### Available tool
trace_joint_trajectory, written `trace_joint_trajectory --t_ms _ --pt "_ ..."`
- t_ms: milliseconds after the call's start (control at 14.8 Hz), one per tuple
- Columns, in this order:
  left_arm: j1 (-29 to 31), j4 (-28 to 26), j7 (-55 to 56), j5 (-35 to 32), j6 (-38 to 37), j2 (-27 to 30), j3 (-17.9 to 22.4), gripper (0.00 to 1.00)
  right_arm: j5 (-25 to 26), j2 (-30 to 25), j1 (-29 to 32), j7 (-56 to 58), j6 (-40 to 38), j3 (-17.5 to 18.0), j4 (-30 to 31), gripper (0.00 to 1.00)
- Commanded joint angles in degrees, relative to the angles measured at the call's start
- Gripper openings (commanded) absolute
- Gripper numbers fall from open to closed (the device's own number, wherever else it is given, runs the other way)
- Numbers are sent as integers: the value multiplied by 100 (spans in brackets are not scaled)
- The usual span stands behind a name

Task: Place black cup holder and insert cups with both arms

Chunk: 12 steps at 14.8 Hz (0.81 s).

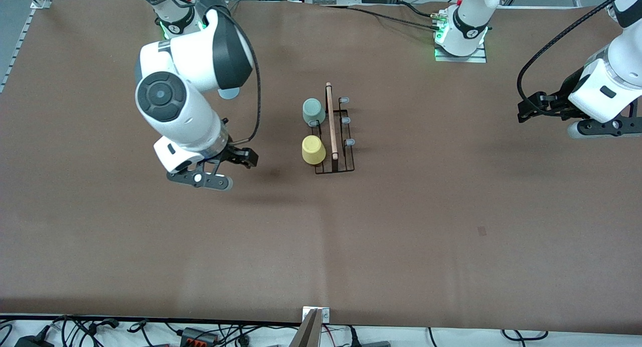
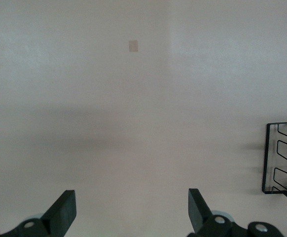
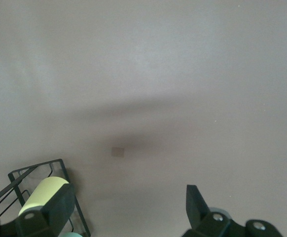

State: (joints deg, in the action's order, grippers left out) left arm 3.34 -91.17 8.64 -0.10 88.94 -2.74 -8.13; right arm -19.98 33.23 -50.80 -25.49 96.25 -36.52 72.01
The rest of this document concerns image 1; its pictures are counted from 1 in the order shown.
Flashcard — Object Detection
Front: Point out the yellow plastic cup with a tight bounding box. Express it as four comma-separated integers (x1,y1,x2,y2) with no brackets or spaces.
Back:
301,135,327,165

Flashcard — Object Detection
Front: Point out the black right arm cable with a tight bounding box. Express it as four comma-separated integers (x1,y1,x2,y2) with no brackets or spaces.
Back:
201,0,261,143

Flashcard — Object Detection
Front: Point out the mint green plastic cup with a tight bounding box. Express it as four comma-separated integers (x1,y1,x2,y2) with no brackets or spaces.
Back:
302,98,327,126

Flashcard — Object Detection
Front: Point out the grey wooden beam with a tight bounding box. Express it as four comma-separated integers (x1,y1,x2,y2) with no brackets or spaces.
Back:
289,308,322,347

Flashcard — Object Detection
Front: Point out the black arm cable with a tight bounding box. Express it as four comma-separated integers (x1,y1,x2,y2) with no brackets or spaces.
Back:
201,0,261,143
517,0,642,118

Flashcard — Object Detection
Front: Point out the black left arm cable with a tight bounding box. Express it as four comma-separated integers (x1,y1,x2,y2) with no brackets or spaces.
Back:
517,0,642,118

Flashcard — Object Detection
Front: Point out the brown table cover sheet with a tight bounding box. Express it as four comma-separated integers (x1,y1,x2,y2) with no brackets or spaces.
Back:
0,0,642,335

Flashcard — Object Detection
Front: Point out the black wire cup holder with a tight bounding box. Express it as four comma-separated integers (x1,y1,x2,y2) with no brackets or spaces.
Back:
309,82,357,175

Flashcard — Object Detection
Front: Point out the small metal clamp bracket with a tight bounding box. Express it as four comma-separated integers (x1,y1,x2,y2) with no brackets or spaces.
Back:
302,307,331,323

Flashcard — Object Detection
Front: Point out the black power adapter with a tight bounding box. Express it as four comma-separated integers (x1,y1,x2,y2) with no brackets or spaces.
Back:
14,335,55,347

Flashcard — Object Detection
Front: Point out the black box with red parts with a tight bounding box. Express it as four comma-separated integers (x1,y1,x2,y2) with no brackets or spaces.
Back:
180,327,219,345

